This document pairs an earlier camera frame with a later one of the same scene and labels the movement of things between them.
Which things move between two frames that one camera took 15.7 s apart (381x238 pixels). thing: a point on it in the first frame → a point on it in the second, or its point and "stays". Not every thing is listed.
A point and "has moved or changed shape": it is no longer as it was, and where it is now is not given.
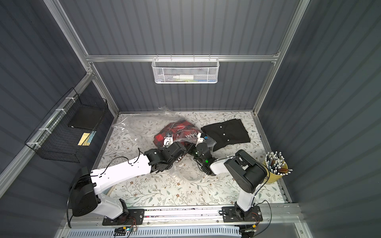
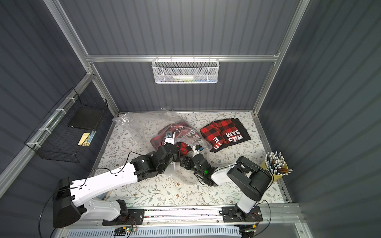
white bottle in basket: [183, 77] stays
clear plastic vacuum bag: [162, 127] has moved or changed shape
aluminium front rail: [274, 216] stays
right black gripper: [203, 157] → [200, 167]
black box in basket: [87, 117] stays
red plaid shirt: [182, 131] stays
